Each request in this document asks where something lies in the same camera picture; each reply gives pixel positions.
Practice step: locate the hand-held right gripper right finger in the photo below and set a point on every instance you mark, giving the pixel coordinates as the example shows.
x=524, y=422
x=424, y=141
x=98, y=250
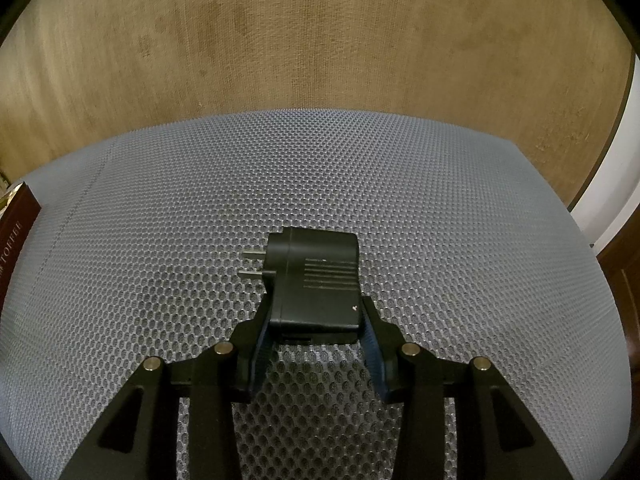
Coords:
x=372, y=360

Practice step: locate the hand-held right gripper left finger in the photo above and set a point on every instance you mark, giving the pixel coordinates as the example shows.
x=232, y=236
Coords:
x=262, y=355

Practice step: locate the black power adapter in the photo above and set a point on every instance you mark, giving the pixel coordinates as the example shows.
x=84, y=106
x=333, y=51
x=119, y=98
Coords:
x=315, y=280

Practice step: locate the dark red tin box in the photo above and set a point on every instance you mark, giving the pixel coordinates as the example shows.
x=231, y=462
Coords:
x=12, y=240

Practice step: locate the brown wooden door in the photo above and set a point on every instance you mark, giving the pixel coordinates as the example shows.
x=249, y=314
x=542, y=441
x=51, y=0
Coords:
x=622, y=295

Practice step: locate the white door frame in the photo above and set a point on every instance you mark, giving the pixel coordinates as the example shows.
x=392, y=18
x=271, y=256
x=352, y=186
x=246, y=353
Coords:
x=610, y=185

